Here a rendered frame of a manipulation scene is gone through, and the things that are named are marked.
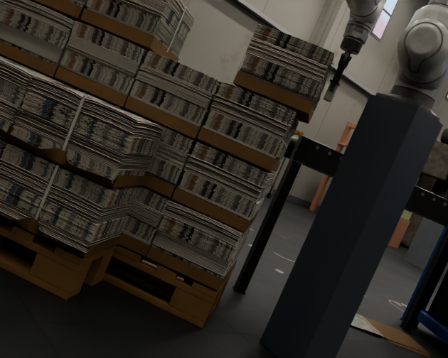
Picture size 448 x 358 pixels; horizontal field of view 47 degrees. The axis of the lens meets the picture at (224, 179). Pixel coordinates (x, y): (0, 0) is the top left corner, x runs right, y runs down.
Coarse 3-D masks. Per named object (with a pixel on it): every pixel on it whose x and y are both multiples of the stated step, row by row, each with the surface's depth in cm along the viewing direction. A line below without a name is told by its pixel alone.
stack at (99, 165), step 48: (0, 96) 162; (48, 96) 159; (0, 144) 162; (48, 144) 159; (96, 144) 157; (144, 144) 168; (0, 192) 161; (48, 192) 160; (96, 192) 157; (0, 240) 169; (96, 240) 163; (48, 288) 160
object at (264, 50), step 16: (256, 32) 179; (272, 32) 178; (256, 48) 178; (272, 48) 178; (288, 48) 177; (304, 48) 176; (320, 48) 176; (256, 64) 179; (272, 64) 178; (288, 64) 177; (304, 64) 176; (320, 64) 175; (272, 80) 178; (288, 80) 177; (304, 80) 176; (320, 80) 175; (304, 96) 176; (304, 112) 177
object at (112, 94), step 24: (0, 48) 193; (48, 72) 190; (72, 72) 188; (120, 96) 186; (168, 120) 183; (216, 144) 181; (240, 144) 180; (168, 192) 184; (216, 216) 181; (120, 240) 187; (168, 264) 184; (216, 288) 182
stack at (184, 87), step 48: (48, 48) 190; (96, 48) 187; (96, 96) 189; (144, 96) 185; (192, 96) 182; (240, 96) 180; (192, 144) 185; (144, 192) 186; (192, 192) 183; (240, 192) 181; (144, 240) 186; (192, 240) 183; (240, 240) 191; (192, 288) 183
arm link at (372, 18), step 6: (384, 0) 187; (378, 6) 183; (378, 12) 185; (354, 18) 188; (360, 18) 185; (366, 18) 184; (372, 18) 185; (378, 18) 189; (366, 24) 187; (372, 24) 188
